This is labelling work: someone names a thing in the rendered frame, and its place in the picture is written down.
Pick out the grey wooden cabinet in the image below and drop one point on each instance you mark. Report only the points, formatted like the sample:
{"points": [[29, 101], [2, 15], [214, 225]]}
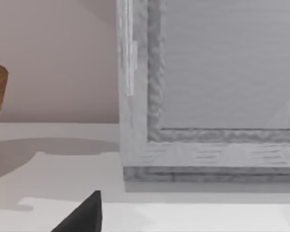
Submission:
{"points": [[207, 96]]}

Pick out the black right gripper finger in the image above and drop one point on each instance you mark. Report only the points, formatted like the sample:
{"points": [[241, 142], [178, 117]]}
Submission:
{"points": [[87, 215]]}

